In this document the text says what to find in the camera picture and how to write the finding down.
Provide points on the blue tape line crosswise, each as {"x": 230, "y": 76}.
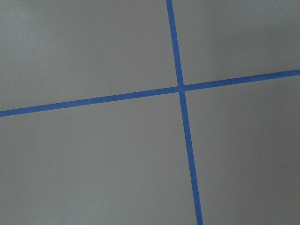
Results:
{"x": 148, "y": 93}

